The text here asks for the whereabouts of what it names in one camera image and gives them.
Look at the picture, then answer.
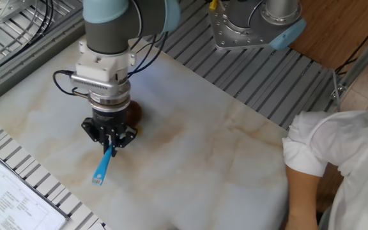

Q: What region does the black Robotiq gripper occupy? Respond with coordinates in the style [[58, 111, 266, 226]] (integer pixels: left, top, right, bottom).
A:
[[80, 107, 139, 157]]

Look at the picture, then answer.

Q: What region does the blue handled brown brush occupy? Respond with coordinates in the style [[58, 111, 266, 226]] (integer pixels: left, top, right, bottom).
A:
[[91, 100, 143, 187]]

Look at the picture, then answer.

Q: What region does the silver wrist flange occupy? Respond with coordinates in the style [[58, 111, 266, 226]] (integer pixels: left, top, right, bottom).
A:
[[87, 89, 131, 113]]

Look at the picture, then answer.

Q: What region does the silver perforated mounting plate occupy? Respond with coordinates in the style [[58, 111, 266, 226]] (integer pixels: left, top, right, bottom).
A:
[[0, 0, 36, 25]]

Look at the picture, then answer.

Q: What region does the white marble pattern slab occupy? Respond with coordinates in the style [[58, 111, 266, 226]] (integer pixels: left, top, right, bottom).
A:
[[0, 36, 290, 230]]

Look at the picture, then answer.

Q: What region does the aluminium profile rail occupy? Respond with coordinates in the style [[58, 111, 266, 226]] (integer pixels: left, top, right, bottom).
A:
[[0, 14, 86, 111]]

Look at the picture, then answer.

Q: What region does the aluminium frame post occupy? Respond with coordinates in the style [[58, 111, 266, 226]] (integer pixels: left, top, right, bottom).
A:
[[329, 19, 368, 112]]

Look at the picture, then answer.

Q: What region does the person white shirt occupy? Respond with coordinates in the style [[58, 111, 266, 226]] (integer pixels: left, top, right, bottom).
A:
[[282, 110, 368, 230]]

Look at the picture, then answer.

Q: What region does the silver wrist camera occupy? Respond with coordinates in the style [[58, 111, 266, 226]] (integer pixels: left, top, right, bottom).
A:
[[70, 72, 130, 96]]

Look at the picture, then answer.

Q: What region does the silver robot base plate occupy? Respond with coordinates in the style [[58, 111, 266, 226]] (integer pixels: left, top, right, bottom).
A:
[[208, 0, 279, 50]]

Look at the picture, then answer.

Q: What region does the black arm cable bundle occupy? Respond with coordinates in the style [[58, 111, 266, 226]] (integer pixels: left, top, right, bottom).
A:
[[0, 0, 169, 81]]

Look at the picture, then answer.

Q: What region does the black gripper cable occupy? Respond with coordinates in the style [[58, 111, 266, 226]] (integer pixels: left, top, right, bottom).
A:
[[52, 69, 91, 98]]

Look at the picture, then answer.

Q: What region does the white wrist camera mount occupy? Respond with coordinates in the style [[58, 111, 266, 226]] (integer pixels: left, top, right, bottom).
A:
[[75, 38, 137, 82]]

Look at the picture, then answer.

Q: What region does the printed paper stack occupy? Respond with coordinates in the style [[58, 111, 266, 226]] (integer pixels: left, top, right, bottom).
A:
[[0, 150, 70, 230]]

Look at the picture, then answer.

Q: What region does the black floor cable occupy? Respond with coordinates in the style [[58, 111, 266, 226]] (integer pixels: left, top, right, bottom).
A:
[[333, 19, 368, 76]]

